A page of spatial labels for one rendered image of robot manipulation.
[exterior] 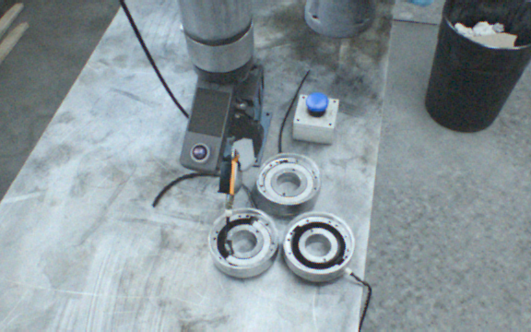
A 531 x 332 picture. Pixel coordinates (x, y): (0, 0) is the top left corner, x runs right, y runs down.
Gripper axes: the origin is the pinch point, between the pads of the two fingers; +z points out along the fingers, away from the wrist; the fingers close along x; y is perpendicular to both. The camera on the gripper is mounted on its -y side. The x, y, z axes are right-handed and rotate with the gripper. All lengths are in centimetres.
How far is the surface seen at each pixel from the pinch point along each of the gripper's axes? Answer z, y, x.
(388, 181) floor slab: 97, 68, -31
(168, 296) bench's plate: 11.9, -16.3, 6.5
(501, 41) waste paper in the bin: 64, 108, -59
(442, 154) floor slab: 98, 84, -49
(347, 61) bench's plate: 15.0, 39.6, -12.5
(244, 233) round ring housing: 10.8, -4.6, -2.2
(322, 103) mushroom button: 6.5, 20.0, -10.1
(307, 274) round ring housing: 9.0, -10.1, -12.9
